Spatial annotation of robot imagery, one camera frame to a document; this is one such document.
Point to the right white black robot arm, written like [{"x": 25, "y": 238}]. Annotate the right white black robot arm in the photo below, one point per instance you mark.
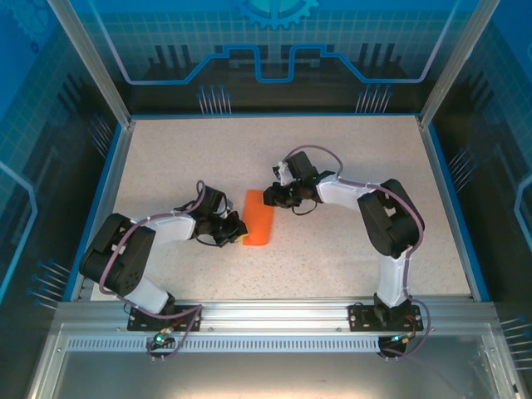
[{"x": 390, "y": 220}]

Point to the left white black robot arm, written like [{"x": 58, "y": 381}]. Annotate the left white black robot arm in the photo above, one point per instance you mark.
[{"x": 116, "y": 249}]

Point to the blue gear printed panel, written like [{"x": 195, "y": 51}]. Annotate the blue gear printed panel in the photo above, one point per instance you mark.
[{"x": 274, "y": 41}]

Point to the metal tray plate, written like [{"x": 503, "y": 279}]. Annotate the metal tray plate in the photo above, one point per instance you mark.
[{"x": 266, "y": 374}]

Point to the blue grid printed panel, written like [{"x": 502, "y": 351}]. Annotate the blue grid printed panel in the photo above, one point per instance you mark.
[
  {"x": 507, "y": 124},
  {"x": 25, "y": 124}
]

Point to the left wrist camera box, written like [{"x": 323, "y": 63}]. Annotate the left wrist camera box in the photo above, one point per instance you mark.
[{"x": 228, "y": 208}]

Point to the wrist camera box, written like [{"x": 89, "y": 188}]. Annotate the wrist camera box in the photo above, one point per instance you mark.
[
  {"x": 228, "y": 208},
  {"x": 283, "y": 172}
]

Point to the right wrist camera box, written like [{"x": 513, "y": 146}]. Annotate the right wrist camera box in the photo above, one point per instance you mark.
[{"x": 283, "y": 172}]

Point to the aluminium mounting rail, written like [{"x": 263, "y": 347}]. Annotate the aluminium mounting rail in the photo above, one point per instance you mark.
[{"x": 274, "y": 311}]

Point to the aluminium side rail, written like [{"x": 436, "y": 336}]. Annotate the aluminium side rail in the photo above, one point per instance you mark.
[
  {"x": 435, "y": 166},
  {"x": 116, "y": 166}
]

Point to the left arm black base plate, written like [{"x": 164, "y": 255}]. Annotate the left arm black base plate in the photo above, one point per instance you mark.
[{"x": 141, "y": 322}]

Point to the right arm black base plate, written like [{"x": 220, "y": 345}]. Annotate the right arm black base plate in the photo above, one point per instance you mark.
[{"x": 361, "y": 318}]

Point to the aluminium frame post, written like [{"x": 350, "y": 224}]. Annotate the aluminium frame post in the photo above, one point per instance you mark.
[
  {"x": 453, "y": 70},
  {"x": 95, "y": 70}
]

